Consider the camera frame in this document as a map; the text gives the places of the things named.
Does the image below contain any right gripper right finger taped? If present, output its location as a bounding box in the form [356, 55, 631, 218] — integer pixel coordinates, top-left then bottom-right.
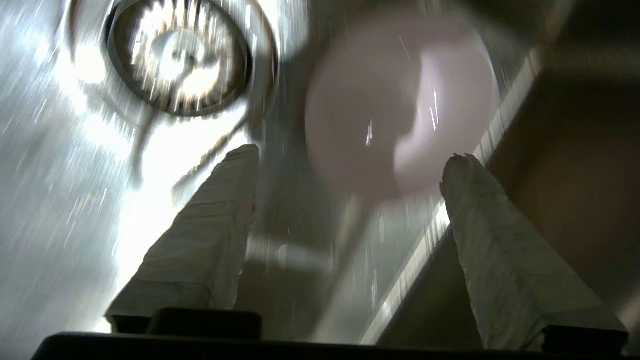
[439, 153, 629, 352]

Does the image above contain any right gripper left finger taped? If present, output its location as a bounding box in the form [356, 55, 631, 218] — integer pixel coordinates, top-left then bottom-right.
[105, 144, 262, 334]

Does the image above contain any pink round bowl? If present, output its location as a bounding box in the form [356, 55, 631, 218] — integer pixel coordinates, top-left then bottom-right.
[304, 12, 502, 202]

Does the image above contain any stainless steel sink basin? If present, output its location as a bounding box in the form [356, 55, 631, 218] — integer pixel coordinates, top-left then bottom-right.
[0, 0, 640, 360]

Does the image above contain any round metal drain strainer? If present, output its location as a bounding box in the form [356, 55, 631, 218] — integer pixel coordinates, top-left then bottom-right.
[105, 0, 253, 120]

